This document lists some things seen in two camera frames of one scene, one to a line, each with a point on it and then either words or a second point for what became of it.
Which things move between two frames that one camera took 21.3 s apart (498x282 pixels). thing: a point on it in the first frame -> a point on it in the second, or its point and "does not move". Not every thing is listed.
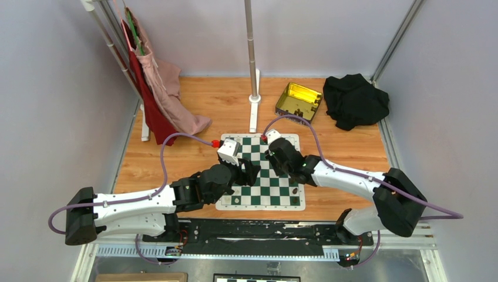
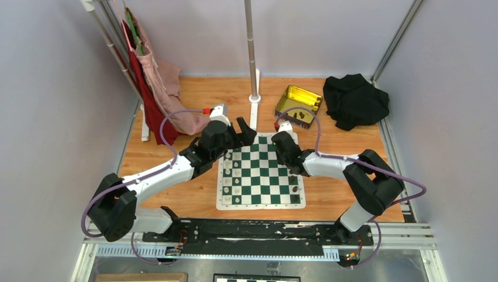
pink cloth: x=164 y=79 does not move
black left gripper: x=251 y=171 -> x=245 y=138
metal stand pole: x=251 y=47 does not move
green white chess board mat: x=271 y=191 does not move
